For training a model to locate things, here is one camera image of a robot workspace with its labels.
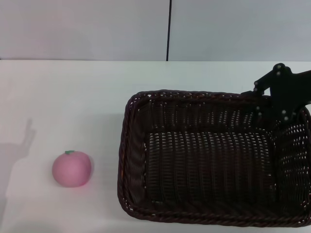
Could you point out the pink toy peach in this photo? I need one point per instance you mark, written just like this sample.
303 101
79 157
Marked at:
71 171

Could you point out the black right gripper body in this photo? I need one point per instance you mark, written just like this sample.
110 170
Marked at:
289 92

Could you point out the dark brown woven basket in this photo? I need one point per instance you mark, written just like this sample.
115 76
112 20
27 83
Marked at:
206 165

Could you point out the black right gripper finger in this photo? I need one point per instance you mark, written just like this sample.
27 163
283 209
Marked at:
272 114
261 85

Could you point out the black vertical wall strip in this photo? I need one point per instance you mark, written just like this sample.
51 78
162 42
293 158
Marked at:
168 29

